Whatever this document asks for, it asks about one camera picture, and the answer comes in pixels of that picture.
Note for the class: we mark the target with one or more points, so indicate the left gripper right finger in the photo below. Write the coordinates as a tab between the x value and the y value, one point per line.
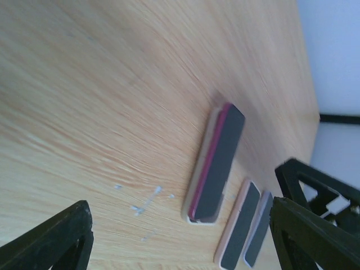
303	240

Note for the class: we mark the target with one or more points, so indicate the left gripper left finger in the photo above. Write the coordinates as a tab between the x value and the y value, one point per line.
62	242

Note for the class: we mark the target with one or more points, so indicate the purple phone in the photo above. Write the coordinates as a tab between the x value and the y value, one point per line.
208	198

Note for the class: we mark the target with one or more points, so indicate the black screen phone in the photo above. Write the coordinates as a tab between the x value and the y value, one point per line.
241	228

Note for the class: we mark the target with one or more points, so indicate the beige phone case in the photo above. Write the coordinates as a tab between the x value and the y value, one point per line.
192	186

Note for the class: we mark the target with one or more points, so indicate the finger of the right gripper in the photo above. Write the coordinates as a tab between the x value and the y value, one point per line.
293	171

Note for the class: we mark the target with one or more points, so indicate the pink phone case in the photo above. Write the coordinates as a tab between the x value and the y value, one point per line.
230	224

